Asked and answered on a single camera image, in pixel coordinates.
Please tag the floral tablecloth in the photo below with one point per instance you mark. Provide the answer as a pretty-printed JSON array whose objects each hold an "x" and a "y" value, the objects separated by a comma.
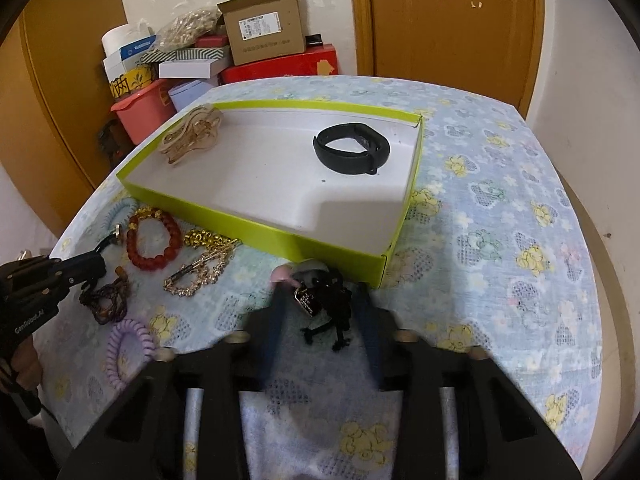
[{"x": 500, "y": 210}]

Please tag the person's left hand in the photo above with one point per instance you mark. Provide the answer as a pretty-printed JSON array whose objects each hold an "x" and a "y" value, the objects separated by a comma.
[{"x": 25, "y": 360}]

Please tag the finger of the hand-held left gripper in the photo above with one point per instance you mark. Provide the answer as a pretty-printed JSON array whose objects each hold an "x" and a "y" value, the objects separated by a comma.
[{"x": 82, "y": 266}]

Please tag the white flat box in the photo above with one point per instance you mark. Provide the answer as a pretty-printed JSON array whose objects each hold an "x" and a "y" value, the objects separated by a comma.
[{"x": 190, "y": 67}]

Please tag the yellow patterned box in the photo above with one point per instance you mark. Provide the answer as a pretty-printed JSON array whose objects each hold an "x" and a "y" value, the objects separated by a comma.
[{"x": 135, "y": 77}]

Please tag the small red box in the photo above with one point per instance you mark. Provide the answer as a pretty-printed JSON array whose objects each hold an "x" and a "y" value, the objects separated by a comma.
[{"x": 210, "y": 41}]

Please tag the white and blue box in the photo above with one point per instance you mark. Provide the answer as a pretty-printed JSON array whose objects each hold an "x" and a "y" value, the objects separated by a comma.
[{"x": 130, "y": 52}]

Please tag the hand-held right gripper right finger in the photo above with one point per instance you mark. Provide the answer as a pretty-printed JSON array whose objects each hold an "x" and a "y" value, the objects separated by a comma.
[{"x": 367, "y": 330}]

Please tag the black fitness band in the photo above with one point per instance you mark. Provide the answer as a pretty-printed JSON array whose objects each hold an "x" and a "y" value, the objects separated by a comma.
[{"x": 350, "y": 166}]

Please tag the white paper roll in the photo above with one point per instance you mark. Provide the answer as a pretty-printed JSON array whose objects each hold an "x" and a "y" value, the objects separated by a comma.
[{"x": 120, "y": 37}]

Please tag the wooden door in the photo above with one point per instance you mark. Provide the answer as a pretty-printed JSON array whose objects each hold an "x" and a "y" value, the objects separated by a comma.
[{"x": 450, "y": 35}]

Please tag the dark brown bag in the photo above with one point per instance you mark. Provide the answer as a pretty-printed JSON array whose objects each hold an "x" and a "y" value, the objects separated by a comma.
[{"x": 112, "y": 140}]

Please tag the lavender round container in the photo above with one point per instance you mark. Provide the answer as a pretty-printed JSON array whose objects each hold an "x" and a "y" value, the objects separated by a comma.
[{"x": 187, "y": 95}]

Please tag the clear bag of nuts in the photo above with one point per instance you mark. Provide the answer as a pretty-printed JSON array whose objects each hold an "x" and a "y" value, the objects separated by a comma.
[{"x": 185, "y": 27}]

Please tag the gold hair claw clip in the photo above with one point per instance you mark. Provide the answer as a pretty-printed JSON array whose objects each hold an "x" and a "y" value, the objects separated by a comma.
[{"x": 192, "y": 135}]

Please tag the small black box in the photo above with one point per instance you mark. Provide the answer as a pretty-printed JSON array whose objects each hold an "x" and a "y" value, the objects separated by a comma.
[{"x": 313, "y": 40}]

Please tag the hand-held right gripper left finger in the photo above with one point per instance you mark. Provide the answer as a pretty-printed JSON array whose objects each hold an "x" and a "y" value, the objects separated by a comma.
[{"x": 272, "y": 320}]

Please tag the green cardboard tray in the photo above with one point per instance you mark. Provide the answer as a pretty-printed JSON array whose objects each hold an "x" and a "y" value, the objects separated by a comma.
[{"x": 260, "y": 180}]

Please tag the wooden wardrobe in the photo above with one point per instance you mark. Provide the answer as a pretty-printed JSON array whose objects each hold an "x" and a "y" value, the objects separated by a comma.
[{"x": 65, "y": 110}]

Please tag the green striped box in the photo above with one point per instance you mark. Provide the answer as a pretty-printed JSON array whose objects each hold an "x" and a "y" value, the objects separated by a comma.
[{"x": 200, "y": 52}]

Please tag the open cardboard box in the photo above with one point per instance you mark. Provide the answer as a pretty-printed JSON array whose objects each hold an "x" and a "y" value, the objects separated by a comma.
[{"x": 265, "y": 35}]

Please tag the red gift box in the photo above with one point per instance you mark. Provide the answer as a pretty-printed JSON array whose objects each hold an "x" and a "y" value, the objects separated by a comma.
[{"x": 280, "y": 67}]

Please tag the pink plastic bin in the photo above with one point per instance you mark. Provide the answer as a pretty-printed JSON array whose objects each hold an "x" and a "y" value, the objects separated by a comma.
[{"x": 145, "y": 115}]

